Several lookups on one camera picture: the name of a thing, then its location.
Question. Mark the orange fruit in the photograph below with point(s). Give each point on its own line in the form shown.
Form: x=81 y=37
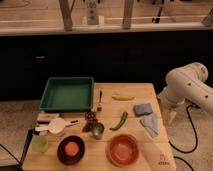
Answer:
x=71 y=149

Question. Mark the black bowl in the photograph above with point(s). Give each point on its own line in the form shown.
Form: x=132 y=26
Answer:
x=70 y=160

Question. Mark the yellow banana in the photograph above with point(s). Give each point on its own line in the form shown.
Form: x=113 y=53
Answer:
x=121 y=97

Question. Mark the green plastic tray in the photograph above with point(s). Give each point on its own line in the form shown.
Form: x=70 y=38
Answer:
x=68 y=94

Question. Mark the green chili pepper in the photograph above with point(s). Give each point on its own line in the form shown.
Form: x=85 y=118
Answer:
x=121 y=122

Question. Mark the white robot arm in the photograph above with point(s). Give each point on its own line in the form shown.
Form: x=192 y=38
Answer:
x=185 y=83

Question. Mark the blue cloth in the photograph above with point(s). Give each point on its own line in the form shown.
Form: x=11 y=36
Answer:
x=150 y=123

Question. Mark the white measuring scoop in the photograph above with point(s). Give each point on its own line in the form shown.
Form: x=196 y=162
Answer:
x=56 y=126

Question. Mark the green cup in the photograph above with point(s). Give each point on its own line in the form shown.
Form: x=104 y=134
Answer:
x=39 y=143

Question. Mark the red bowl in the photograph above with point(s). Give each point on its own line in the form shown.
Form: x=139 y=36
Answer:
x=122 y=150

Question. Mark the fork with dark handle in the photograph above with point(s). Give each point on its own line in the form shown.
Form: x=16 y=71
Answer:
x=99 y=107

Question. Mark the small metal cup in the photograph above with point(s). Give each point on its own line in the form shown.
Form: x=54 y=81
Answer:
x=98 y=130

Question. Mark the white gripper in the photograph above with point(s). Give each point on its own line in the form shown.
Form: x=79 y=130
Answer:
x=168 y=102

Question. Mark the brown grape bunch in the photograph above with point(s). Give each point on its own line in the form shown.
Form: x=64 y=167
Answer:
x=91 y=119

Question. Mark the blue sponge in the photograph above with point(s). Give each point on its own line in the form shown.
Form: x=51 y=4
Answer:
x=143 y=109

